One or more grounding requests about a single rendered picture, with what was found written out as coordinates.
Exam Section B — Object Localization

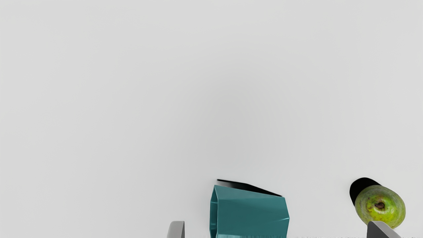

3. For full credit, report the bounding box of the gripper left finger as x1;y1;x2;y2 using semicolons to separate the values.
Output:
167;221;185;238

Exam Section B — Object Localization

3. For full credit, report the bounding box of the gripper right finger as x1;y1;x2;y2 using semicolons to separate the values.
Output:
367;221;402;238

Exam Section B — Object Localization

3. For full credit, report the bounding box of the teal faceted mug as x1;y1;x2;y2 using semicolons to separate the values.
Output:
210;185;290;238

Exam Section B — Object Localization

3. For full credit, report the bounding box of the green pear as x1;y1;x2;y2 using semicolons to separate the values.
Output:
355;185;406;229

